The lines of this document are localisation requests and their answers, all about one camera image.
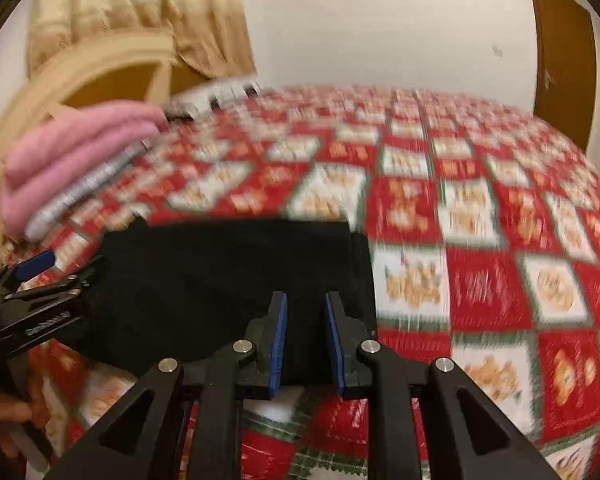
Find brown wooden door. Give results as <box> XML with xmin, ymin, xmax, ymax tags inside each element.
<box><xmin>525</xmin><ymin>0</ymin><xmax>598</xmax><ymax>153</ymax></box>

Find cream wooden headboard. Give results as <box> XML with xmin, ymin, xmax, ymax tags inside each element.
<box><xmin>0</xmin><ymin>27</ymin><xmax>206</xmax><ymax>251</ymax></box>

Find pink folded blanket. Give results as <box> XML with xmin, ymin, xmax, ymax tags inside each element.
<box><xmin>0</xmin><ymin>100</ymin><xmax>168</xmax><ymax>238</ymax></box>

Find black pants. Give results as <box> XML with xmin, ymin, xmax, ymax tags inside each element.
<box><xmin>77</xmin><ymin>217</ymin><xmax>378</xmax><ymax>386</ymax></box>

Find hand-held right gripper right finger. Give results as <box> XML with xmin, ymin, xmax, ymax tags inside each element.
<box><xmin>325</xmin><ymin>290</ymin><xmax>563</xmax><ymax>480</ymax></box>

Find person's left hand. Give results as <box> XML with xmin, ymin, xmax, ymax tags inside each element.
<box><xmin>0</xmin><ymin>385</ymin><xmax>48</xmax><ymax>458</ymax></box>

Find beige curtain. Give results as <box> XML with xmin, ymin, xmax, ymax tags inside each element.
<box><xmin>27</xmin><ymin>0</ymin><xmax>258</xmax><ymax>81</ymax></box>

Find red checkered bedspread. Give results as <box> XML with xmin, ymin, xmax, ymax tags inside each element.
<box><xmin>0</xmin><ymin>82</ymin><xmax>600</xmax><ymax>480</ymax></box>

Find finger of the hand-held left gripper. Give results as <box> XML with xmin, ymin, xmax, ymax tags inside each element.
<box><xmin>0</xmin><ymin>256</ymin><xmax>107</xmax><ymax>311</ymax></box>
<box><xmin>0</xmin><ymin>251</ymin><xmax>57</xmax><ymax>301</ymax></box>

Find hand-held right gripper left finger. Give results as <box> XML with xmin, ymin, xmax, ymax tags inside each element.
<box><xmin>44</xmin><ymin>291</ymin><xmax>289</xmax><ymax>480</ymax></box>

